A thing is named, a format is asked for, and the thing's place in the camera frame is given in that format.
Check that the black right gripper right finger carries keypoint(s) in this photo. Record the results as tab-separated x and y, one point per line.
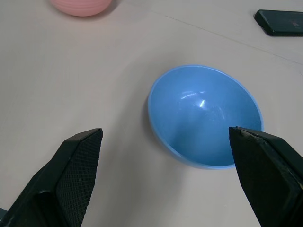
267	175

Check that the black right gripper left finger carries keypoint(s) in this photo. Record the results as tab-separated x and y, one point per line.
68	175

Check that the blue plastic bowl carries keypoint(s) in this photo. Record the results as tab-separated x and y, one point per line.
201	113

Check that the black smartphone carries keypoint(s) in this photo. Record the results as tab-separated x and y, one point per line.
281	22

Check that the pink ribbed bowl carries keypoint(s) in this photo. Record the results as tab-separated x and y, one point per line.
80	6

